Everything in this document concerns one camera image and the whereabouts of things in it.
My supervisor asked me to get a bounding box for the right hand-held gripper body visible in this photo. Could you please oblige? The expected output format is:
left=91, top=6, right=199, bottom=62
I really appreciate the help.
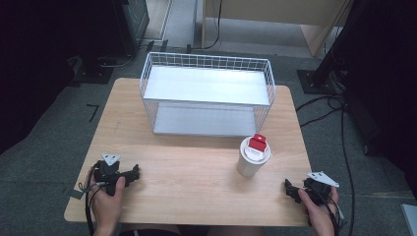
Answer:
left=302, top=170, right=340, bottom=207

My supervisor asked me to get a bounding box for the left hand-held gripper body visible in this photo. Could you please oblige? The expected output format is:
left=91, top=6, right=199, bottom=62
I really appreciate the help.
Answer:
left=92, top=151, right=130, bottom=198

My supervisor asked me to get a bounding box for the person's right hand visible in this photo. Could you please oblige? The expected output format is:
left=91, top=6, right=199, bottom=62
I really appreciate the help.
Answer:
left=297, top=186, right=340, bottom=236

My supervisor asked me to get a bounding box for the person's left hand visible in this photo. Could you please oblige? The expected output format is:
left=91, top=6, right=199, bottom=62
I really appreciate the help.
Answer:
left=86, top=170, right=127, bottom=236

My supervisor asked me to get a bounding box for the grey tape piece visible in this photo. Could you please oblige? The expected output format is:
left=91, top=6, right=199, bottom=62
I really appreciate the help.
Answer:
left=66, top=187, right=85, bottom=201

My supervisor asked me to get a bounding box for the white cup with red lid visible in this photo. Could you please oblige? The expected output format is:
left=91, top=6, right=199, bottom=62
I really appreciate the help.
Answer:
left=235, top=133, right=273, bottom=179

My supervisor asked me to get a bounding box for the white flat board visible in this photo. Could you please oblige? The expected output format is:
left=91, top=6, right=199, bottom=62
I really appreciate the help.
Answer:
left=399, top=203, right=417, bottom=236

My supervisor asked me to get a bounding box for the black stand with base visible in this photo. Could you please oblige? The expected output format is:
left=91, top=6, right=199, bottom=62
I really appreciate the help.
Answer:
left=296, top=0, right=365, bottom=96

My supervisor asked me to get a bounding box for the black cabinet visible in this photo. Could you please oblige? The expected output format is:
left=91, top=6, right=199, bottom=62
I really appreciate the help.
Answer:
left=111, top=0, right=151, bottom=58

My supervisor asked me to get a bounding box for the light wooden desk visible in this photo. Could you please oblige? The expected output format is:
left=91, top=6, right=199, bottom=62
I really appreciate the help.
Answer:
left=200, top=0, right=356, bottom=58

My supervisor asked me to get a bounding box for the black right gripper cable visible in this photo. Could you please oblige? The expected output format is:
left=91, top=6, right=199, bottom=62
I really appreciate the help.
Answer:
left=323, top=195, right=347, bottom=236

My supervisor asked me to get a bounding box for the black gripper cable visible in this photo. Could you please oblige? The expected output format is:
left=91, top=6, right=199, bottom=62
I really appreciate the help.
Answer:
left=78, top=166, right=101, bottom=236
left=323, top=195, right=347, bottom=236

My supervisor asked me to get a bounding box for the long black floor cable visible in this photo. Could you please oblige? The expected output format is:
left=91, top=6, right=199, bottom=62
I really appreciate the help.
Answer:
left=339, top=96, right=357, bottom=236

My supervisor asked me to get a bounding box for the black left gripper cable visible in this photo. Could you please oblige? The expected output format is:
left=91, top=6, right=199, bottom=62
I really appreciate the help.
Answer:
left=78, top=166, right=101, bottom=236

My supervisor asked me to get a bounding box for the black looped floor cable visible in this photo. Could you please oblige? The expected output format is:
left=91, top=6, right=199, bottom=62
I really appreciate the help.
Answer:
left=294, top=93, right=345, bottom=129

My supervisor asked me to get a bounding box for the black stand base plate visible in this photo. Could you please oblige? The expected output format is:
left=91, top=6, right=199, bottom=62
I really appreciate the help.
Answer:
left=67, top=54, right=116, bottom=86

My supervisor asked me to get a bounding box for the white wire shelf rack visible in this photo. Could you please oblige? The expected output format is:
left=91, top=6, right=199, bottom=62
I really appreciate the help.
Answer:
left=139, top=51, right=277, bottom=138

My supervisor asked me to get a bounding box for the black hanging cable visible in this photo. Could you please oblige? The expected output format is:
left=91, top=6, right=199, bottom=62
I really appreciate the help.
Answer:
left=186, top=0, right=224, bottom=54

